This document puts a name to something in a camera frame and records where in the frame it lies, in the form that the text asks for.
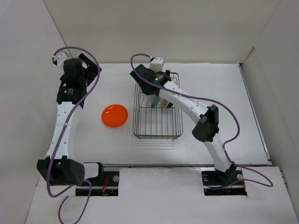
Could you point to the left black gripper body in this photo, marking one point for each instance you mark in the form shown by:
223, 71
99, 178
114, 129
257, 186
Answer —
84, 79

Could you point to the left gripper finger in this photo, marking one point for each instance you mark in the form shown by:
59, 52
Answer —
91, 73
90, 64

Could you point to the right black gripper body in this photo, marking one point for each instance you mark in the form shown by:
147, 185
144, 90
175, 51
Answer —
152, 72

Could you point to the clear glass plate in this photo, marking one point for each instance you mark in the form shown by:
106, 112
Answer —
154, 100

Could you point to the cream and black plate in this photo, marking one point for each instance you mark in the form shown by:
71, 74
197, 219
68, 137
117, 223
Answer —
164, 103

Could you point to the orange plate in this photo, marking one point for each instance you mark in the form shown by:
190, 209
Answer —
114, 116

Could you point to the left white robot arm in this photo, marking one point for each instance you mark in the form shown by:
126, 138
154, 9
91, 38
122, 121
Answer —
59, 166

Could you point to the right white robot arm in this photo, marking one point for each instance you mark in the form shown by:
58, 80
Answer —
205, 117

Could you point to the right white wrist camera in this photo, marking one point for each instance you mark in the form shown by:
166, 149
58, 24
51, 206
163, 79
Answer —
156, 64

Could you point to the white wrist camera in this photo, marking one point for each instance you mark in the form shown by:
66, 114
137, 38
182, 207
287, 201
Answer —
156, 64
59, 59

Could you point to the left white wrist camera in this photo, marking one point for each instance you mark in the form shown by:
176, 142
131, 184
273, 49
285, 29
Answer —
59, 59

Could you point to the grey wire dish rack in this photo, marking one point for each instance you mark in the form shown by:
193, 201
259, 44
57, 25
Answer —
155, 123

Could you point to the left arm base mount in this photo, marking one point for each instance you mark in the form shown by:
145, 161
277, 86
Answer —
106, 183

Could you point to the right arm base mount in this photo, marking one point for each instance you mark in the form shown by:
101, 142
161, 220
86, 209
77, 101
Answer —
214, 186

